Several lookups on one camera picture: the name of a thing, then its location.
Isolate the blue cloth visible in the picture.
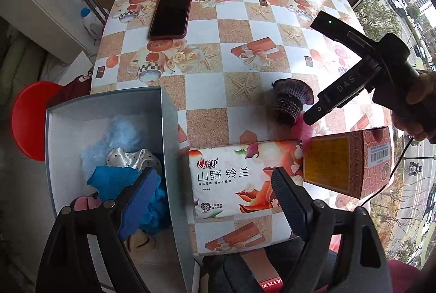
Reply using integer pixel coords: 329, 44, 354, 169
136, 174, 171, 236
87, 164, 144, 202

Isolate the beige knit sock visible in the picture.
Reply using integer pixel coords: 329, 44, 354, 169
127, 228, 155, 253

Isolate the white cardboard box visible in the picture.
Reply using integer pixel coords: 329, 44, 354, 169
45, 86, 205, 293

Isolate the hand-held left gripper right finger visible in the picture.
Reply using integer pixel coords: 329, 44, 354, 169
271, 166, 389, 293

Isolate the blue fluffy plush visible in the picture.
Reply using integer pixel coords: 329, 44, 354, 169
81, 114, 151, 175

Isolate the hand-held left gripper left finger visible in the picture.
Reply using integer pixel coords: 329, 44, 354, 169
36, 167, 162, 293

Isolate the dark red cloth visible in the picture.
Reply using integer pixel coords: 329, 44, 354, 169
46, 73, 92, 108

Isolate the person's maroon clothing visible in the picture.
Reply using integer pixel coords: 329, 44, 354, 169
385, 259, 436, 293

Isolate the pink cloth item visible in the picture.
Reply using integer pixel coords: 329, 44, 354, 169
293, 119, 316, 145

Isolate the black cable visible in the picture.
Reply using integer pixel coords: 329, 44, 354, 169
358, 140, 415, 208

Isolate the white cabinet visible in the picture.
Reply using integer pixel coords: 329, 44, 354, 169
0, 0, 103, 55

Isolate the floral tissue pack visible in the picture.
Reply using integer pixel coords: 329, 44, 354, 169
188, 139, 305, 220

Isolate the polka dot satin scrunchie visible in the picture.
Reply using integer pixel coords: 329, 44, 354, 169
105, 147, 163, 178

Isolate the black smartphone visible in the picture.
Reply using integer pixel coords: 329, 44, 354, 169
147, 0, 194, 41

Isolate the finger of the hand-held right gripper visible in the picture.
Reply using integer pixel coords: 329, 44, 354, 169
302, 91, 342, 126

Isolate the patterned carton box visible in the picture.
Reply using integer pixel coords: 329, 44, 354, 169
302, 127, 393, 200

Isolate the red plastic stool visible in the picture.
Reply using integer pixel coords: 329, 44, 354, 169
11, 81, 65, 162

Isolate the person's right hand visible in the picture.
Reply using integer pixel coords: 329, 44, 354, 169
392, 71, 436, 144

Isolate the blue capped plastic bottle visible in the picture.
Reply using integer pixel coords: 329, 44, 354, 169
81, 7, 103, 38

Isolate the checkered printed tablecloth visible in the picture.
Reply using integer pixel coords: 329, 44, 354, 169
90, 0, 396, 256

